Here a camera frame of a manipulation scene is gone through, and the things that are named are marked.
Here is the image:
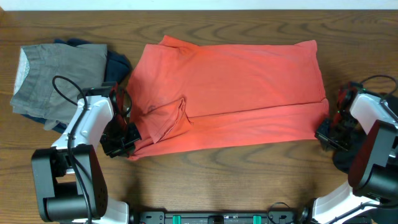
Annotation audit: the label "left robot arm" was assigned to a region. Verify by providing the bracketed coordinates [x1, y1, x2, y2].
[31, 82, 141, 223]

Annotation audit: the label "black garment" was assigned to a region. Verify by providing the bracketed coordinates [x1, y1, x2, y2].
[333, 93, 397, 173]

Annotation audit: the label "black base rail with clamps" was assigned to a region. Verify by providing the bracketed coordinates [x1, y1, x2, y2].
[129, 202, 310, 224]

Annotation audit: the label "folded grey shorts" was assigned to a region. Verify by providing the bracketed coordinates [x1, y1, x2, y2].
[9, 43, 108, 131]

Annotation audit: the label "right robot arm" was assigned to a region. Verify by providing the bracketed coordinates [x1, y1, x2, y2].
[300, 82, 397, 223]

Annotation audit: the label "red orange t-shirt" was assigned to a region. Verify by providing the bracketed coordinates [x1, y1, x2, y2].
[126, 35, 329, 160]

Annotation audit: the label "folded navy blue garment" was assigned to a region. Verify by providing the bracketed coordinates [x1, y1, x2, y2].
[10, 38, 132, 133]

